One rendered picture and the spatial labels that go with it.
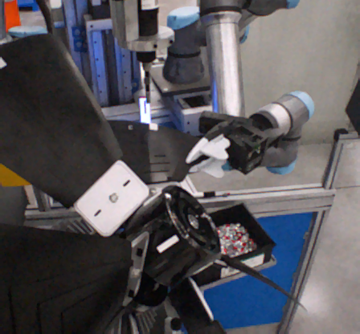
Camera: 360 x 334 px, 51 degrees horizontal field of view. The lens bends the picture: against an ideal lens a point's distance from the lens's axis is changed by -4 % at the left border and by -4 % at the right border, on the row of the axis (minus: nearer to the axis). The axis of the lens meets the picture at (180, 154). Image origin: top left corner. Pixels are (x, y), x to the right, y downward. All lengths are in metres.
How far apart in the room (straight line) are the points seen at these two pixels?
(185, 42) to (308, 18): 1.38
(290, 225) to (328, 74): 1.65
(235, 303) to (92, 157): 1.13
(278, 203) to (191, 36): 0.59
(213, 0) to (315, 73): 1.90
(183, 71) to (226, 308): 0.89
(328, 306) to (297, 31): 1.59
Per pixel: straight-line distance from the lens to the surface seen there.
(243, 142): 0.74
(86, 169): 0.52
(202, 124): 0.81
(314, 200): 1.22
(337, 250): 2.28
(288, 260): 1.43
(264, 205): 1.17
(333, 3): 2.62
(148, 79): 0.51
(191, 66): 1.33
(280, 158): 0.92
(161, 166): 0.68
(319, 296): 2.05
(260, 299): 1.58
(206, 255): 0.50
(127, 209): 0.53
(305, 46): 2.63
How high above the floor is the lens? 1.60
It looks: 35 degrees down
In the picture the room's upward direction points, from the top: straight up
